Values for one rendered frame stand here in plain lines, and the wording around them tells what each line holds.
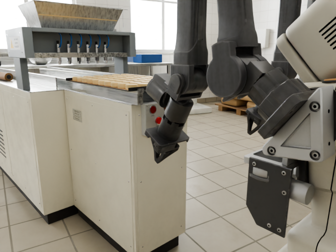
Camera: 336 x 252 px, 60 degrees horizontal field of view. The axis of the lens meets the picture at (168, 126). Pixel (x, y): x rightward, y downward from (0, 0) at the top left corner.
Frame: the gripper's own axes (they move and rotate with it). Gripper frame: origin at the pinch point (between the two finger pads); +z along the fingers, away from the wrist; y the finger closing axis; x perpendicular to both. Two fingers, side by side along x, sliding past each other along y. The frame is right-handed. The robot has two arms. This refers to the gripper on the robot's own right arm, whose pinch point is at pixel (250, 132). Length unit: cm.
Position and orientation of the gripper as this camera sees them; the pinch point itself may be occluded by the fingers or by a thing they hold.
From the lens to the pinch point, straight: 110.2
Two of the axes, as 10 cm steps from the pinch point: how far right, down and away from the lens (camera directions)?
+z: -2.9, 7.9, 5.4
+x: 6.0, 5.9, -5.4
